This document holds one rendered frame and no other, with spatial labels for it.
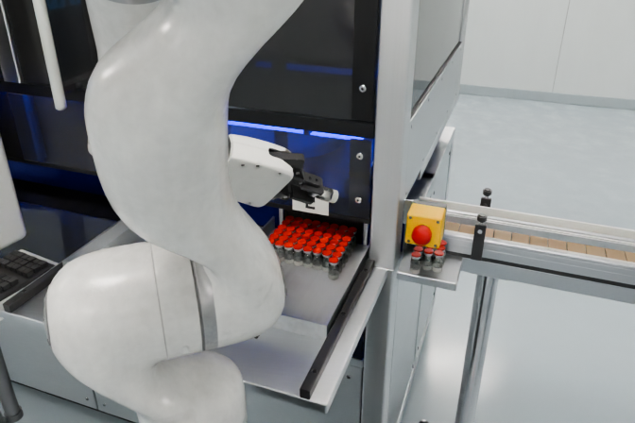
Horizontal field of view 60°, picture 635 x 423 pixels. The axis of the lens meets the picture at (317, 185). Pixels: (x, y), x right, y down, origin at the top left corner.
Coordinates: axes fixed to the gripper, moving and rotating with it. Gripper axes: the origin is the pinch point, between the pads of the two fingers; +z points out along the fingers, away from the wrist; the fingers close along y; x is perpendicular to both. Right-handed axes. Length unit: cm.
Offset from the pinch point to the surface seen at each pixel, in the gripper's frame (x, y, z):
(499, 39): 346, -105, 336
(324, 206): 16.2, -22.5, 22.2
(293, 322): -10.4, -25.0, 13.3
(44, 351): 19, -141, -6
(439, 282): -0.7, -15.3, 45.4
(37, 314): -2, -58, -24
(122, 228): 25, -64, -8
